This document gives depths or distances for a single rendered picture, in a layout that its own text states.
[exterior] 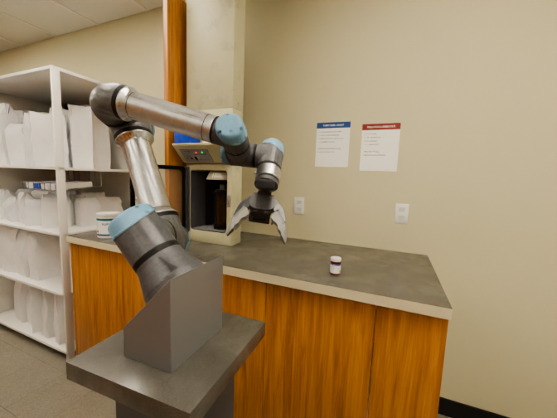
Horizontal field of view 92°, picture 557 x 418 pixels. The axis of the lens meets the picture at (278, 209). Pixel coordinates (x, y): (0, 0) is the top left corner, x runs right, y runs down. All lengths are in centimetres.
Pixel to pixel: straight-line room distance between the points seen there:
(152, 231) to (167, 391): 33
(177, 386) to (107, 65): 283
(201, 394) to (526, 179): 168
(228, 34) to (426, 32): 106
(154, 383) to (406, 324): 83
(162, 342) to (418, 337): 85
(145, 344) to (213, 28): 155
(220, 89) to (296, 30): 69
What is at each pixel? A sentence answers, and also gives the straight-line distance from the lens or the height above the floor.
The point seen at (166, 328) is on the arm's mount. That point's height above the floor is 104.
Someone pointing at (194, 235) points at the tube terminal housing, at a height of 98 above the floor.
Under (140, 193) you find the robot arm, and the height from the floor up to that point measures 128.
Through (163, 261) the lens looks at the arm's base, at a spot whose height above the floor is 114.
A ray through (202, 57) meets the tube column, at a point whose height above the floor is 199.
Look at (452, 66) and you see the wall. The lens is 184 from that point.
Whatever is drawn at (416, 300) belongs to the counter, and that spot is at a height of 94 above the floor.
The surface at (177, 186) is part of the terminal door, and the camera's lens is 169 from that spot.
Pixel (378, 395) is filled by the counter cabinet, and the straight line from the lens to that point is 130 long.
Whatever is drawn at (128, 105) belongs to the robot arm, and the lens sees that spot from 87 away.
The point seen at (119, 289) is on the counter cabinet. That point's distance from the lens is 186.
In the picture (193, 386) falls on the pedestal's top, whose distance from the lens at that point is 63.
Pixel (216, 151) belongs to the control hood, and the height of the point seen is 147.
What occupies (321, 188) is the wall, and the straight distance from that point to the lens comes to 177.
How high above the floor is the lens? 134
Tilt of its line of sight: 7 degrees down
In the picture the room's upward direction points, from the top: 2 degrees clockwise
